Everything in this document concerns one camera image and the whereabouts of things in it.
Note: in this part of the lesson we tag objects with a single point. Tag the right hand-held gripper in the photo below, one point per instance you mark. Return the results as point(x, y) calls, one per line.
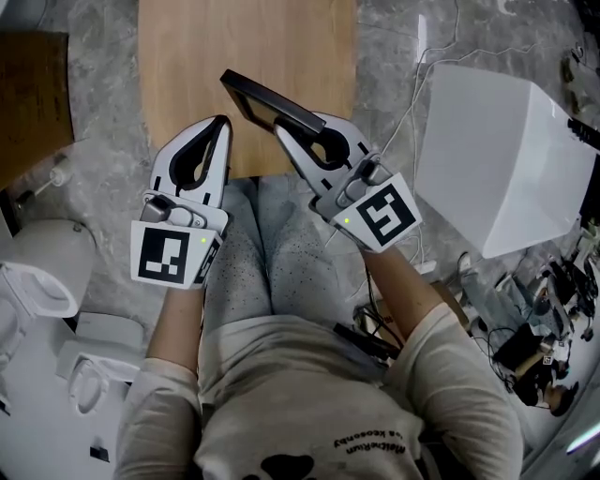
point(384, 215)

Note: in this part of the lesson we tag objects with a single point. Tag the person's grey speckled trousers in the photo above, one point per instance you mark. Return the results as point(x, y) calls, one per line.
point(290, 262)

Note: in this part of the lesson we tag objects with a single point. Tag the white toilet brush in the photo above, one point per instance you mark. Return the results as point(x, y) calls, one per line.
point(58, 175)

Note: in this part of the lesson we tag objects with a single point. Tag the black bathtub faucet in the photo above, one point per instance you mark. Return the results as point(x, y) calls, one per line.
point(583, 133)

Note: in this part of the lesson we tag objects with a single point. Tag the black waist pack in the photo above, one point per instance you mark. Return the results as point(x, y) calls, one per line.
point(370, 344)

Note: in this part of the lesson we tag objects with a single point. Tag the white bathtub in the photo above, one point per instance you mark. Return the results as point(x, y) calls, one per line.
point(492, 164)

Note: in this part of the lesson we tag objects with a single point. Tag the person's beige shirt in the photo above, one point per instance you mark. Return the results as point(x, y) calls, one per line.
point(319, 403)

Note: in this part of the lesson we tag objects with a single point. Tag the white toilet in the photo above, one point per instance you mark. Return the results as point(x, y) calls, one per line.
point(108, 337)
point(51, 253)

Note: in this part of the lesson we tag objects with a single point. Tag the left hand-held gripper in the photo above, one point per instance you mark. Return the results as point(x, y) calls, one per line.
point(161, 253)

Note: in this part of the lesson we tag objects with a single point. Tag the large cardboard box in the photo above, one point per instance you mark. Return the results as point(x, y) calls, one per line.
point(33, 103)

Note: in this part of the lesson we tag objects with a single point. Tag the person's left forearm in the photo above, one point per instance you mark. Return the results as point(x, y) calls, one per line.
point(175, 323)

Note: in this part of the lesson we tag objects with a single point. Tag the person's right forearm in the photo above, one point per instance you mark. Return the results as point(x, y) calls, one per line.
point(403, 290)

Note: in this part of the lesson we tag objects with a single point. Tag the black picture frame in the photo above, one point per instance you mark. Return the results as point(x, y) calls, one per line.
point(281, 105)

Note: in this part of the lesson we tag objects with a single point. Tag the wooden coffee table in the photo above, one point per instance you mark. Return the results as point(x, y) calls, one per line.
point(197, 70)

